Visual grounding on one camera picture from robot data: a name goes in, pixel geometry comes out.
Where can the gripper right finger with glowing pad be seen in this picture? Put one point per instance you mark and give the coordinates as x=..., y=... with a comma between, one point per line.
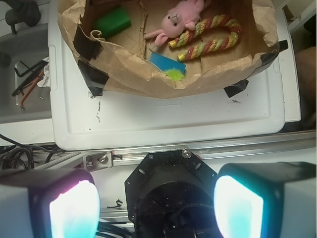
x=266, y=200

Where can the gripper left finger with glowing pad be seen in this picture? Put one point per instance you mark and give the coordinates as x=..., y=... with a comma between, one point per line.
x=51, y=203

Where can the pink plush bunny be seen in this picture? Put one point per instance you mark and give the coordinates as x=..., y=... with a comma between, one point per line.
x=184, y=16

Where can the white plastic bin lid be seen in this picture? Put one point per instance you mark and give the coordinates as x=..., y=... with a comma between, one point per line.
x=82, y=121

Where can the grey plastic tray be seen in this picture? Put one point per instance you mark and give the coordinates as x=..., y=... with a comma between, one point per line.
x=21, y=61

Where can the black tape bottom right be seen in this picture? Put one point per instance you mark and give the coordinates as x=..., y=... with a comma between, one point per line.
x=236, y=88

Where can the black tape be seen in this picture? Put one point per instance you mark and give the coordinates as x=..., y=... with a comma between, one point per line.
x=236, y=88
x=87, y=48
x=94, y=78

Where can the crumpled white paper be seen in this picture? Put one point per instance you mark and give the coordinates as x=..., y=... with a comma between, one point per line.
x=46, y=81

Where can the black tape left lower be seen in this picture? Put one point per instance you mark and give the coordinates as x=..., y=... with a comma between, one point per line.
x=94, y=78

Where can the orange hex key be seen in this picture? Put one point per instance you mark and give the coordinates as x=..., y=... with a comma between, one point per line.
x=31, y=88

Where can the black hex keys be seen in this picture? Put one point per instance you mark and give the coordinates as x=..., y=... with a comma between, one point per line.
x=29, y=75

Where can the black tape right corner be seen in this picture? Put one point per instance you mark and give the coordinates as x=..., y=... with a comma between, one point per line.
x=268, y=58

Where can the black tape left upper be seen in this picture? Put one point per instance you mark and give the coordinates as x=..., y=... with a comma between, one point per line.
x=87, y=48

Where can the blue sponge with green fluff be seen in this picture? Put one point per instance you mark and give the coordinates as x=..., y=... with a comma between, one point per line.
x=175, y=70

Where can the black chair base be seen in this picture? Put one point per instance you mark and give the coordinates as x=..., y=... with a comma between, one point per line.
x=22, y=11

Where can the green cylinder block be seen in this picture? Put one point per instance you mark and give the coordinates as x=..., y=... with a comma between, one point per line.
x=112, y=23

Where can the metal corner bracket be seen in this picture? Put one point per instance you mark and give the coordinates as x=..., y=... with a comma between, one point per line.
x=97, y=161

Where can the aluminium extrusion rail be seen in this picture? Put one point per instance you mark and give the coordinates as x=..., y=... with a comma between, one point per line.
x=270, y=146

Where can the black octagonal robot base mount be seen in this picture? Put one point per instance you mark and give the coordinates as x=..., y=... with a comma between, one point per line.
x=170, y=195

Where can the multicolour twisted rope toy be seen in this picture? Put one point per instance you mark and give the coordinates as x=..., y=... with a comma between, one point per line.
x=213, y=34

